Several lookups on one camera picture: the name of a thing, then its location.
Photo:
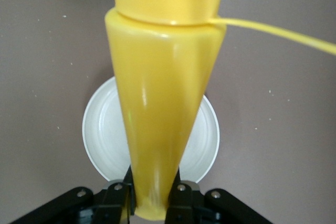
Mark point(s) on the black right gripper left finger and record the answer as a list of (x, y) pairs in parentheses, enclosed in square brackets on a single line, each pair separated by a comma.
[(113, 203)]

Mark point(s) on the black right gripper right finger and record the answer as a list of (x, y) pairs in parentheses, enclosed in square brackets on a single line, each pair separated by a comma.
[(186, 203)]

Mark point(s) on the yellow squeeze bottle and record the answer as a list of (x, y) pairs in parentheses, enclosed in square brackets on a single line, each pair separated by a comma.
[(162, 90)]

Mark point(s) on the beige round plate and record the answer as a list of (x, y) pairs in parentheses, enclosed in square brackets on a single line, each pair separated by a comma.
[(105, 134)]

